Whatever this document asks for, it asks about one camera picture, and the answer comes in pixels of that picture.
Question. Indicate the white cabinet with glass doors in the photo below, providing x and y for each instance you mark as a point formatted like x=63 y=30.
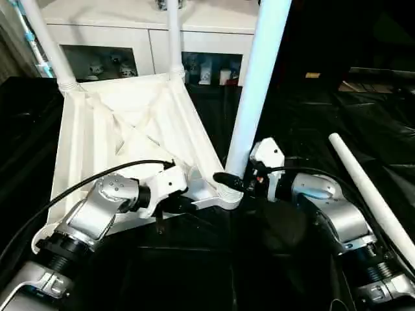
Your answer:
x=130 y=26

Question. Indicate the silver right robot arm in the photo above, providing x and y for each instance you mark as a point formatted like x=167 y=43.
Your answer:
x=337 y=214

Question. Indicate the small yellow tag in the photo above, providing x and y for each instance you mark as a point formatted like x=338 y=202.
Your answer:
x=313 y=75

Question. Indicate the black work mat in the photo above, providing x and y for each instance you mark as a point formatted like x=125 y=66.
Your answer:
x=305 y=116

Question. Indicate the white plastic table leg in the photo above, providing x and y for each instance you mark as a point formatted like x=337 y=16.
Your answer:
x=55 y=52
x=369 y=188
x=175 y=39
x=259 y=71

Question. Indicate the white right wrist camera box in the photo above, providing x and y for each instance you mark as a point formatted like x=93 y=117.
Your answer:
x=267 y=155

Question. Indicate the white plastic table top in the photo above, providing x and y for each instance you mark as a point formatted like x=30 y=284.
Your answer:
x=117 y=123

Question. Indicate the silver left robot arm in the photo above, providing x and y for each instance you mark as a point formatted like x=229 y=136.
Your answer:
x=91 y=214

